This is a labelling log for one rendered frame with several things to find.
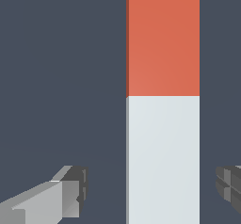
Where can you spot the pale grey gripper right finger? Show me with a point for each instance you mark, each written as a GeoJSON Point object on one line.
{"type": "Point", "coordinates": [230, 184]}

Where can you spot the orange and white square peg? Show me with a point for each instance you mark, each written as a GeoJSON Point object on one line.
{"type": "Point", "coordinates": [163, 108]}

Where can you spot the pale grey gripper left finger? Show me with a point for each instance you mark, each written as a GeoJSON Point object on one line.
{"type": "Point", "coordinates": [56, 195]}

